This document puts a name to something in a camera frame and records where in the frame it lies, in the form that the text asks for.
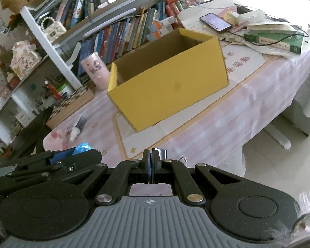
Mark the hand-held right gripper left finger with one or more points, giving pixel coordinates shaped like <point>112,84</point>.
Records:
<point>146,170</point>

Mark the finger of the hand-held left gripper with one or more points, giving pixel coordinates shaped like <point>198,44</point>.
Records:
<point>85,159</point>
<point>63,156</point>

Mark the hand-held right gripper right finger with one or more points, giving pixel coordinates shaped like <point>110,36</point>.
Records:
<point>156,171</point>

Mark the blue wrapper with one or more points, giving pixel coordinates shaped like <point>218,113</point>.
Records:
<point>82,147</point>

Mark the pink round plush pouch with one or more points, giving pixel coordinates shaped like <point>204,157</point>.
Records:
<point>56,139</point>

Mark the yellow cardboard box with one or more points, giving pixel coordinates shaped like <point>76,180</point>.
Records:
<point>170,90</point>

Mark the black electronic keyboard piano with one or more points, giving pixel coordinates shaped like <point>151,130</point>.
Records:
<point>28,134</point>

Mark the wooden checkered chessboard box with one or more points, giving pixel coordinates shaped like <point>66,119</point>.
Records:
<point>67,106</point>

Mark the green lid white jar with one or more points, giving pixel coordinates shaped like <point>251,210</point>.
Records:
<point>65,91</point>

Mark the orange red bottle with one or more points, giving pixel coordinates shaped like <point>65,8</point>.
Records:
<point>51,89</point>

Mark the pink printed cup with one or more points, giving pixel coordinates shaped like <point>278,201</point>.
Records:
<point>98,80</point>

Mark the floral pink white bag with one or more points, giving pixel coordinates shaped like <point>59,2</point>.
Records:
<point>23,59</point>

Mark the white bookshelf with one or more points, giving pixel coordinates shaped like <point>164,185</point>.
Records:
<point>51,51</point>

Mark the white desk leg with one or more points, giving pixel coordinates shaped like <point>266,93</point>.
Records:
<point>279,137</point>

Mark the long row of leaning books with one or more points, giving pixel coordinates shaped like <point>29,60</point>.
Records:
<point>124,36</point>

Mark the orange white small box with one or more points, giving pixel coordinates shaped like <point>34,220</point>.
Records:
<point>159,33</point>
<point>167,22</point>

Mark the short row of shelf books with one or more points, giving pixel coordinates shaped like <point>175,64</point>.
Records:
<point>77,7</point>

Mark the pile of white papers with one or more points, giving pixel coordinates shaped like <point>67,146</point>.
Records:
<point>193,18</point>

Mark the black smartphone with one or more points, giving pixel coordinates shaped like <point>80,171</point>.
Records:
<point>215,22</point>

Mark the thick green book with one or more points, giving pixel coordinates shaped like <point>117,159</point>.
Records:
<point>273,42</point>

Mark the white translucent plastic box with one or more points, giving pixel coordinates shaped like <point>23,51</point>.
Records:
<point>252,16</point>

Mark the black power adapter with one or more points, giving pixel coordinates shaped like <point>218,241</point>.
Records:
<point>242,9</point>

